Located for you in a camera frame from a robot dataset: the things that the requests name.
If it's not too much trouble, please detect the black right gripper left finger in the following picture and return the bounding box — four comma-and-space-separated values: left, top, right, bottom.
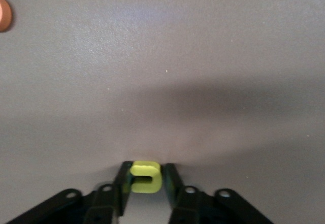
112, 161, 134, 216

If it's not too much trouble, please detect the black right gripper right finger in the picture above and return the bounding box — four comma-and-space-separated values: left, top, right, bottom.
164, 163, 185, 210

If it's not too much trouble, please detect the brown table cover sheet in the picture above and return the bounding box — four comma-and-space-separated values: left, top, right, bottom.
0, 0, 325, 224

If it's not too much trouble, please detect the orange foam letter e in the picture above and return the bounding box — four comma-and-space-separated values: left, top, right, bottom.
0, 0, 13, 33

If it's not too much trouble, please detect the yellow foam letter u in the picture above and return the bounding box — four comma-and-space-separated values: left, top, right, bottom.
129, 160, 163, 194

